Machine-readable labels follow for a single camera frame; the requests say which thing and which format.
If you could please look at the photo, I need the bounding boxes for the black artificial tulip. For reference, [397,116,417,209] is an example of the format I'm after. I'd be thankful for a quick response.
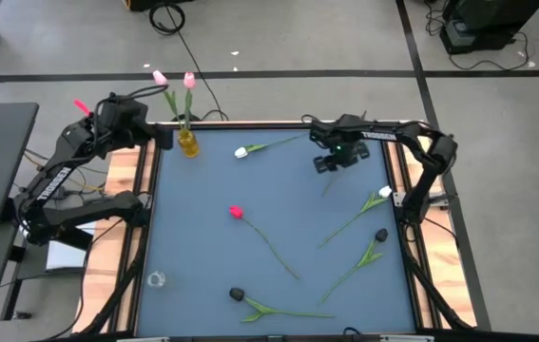
[228,286,336,324]
[317,228,390,306]

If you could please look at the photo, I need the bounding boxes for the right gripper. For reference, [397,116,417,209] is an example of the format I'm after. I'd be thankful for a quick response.
[313,132,372,175]

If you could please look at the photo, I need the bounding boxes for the red cable tie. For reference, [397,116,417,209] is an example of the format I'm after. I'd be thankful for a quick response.
[72,98,93,118]

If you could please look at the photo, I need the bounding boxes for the white artificial tulip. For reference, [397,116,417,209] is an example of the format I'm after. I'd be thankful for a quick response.
[233,134,304,160]
[318,185,394,250]

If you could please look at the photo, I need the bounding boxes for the white paper sheet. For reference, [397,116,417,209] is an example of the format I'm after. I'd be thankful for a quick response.
[45,239,90,272]

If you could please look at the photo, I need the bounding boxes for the black equipment case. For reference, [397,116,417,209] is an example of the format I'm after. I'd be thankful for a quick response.
[438,0,539,56]

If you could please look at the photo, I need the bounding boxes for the black coiled floor cable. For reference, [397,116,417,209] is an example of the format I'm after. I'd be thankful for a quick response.
[148,2,230,123]

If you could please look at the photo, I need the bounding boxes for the pink artificial tulip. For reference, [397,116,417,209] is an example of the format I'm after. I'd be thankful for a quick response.
[182,70,198,132]
[151,69,183,132]

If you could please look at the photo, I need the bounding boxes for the yellow glass vase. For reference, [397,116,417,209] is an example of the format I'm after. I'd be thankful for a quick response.
[177,127,201,159]

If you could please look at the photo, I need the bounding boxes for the black aluminium table frame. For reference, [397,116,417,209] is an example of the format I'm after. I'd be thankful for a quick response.
[73,121,477,342]

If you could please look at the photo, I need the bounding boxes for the clear glass vase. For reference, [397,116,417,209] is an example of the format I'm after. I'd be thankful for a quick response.
[146,270,167,290]

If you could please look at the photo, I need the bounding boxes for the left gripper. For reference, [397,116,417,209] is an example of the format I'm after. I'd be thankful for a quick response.
[100,97,175,151]

